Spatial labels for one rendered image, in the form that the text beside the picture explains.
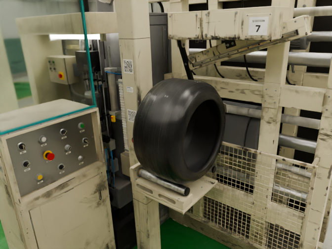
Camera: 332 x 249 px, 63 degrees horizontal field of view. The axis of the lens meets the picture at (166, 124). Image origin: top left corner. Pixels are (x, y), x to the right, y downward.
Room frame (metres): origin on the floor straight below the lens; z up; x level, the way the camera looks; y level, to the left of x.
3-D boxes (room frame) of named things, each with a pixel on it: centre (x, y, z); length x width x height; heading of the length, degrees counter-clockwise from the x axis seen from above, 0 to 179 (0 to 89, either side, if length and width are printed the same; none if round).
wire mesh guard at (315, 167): (1.53, -0.44, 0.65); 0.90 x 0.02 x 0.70; 50
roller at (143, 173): (1.32, 0.03, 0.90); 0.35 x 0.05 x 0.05; 50
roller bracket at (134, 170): (1.54, 0.08, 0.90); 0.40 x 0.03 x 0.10; 140
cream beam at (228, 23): (1.57, -0.34, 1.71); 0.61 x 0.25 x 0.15; 50
